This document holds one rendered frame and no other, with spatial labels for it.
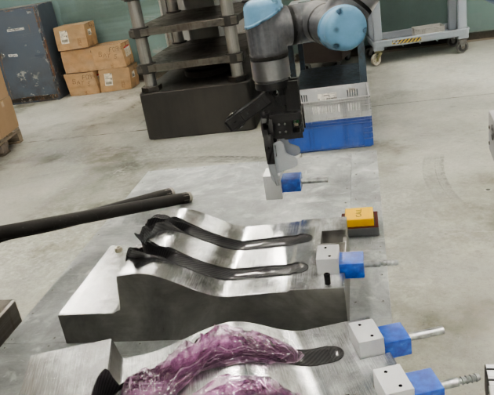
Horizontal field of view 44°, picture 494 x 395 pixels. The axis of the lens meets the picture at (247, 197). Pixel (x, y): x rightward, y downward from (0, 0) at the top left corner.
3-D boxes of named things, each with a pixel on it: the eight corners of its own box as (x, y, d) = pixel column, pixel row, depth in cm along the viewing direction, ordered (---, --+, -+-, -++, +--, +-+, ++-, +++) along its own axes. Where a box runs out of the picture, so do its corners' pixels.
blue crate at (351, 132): (372, 128, 458) (370, 100, 450) (374, 146, 421) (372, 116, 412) (291, 136, 471) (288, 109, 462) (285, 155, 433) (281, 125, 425)
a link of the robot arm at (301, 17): (357, 40, 115) (301, 51, 113) (338, 34, 125) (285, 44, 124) (354, -4, 112) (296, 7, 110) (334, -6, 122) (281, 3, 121)
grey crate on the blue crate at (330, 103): (370, 101, 450) (368, 81, 444) (372, 117, 413) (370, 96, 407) (288, 110, 462) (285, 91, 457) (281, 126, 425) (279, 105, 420)
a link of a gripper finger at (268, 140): (274, 164, 122) (269, 120, 121) (266, 165, 123) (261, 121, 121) (277, 161, 127) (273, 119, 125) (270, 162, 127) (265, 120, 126)
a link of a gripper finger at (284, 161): (299, 186, 123) (294, 139, 122) (270, 188, 125) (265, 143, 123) (300, 183, 126) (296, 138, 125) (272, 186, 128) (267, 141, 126)
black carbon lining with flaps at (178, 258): (314, 241, 116) (309, 196, 113) (308, 287, 102) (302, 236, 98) (141, 252, 124) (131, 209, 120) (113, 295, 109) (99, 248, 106)
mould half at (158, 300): (350, 256, 123) (344, 194, 118) (349, 335, 100) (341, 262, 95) (117, 269, 134) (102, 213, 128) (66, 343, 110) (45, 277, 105)
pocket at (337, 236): (347, 246, 116) (346, 229, 115) (347, 260, 111) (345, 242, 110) (323, 248, 117) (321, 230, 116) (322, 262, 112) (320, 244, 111)
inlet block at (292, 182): (329, 186, 131) (327, 162, 129) (328, 196, 127) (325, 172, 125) (269, 190, 134) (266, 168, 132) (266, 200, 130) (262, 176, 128)
